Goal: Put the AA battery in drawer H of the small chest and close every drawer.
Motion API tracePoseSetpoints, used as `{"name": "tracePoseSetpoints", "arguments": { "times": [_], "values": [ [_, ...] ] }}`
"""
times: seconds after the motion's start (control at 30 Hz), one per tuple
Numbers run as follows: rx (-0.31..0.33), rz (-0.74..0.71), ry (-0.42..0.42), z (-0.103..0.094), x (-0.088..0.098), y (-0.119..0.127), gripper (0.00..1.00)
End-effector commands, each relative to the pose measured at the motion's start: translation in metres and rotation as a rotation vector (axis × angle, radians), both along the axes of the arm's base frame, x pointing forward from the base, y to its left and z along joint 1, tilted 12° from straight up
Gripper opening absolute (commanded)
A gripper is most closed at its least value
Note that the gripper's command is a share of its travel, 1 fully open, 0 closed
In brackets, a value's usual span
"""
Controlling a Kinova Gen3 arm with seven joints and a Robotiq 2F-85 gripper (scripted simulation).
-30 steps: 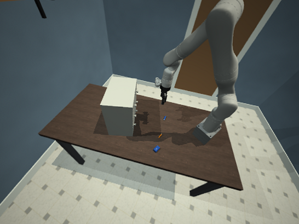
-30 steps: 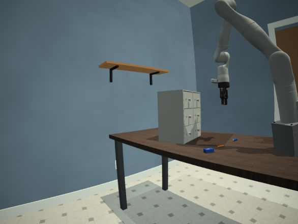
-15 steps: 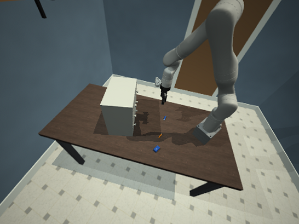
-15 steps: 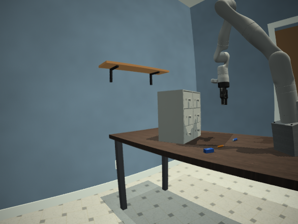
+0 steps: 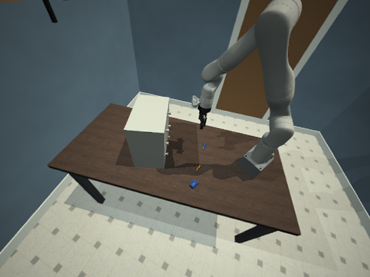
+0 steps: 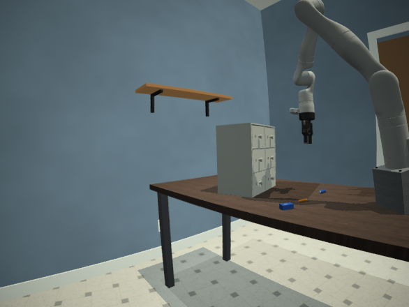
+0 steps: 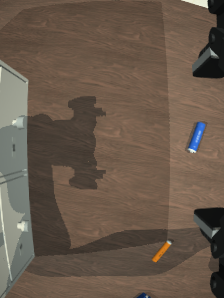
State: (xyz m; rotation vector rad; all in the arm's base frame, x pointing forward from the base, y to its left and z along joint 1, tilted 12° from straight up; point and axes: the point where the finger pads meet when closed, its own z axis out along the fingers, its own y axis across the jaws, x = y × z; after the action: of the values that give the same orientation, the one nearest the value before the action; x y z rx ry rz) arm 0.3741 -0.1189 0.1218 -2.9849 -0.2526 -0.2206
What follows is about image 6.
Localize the blue rectangular block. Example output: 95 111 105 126
279 202 294 210

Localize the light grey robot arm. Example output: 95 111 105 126
290 0 409 170

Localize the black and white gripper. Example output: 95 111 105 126
299 112 315 144

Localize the grey small chest of drawers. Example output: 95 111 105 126
216 123 276 197

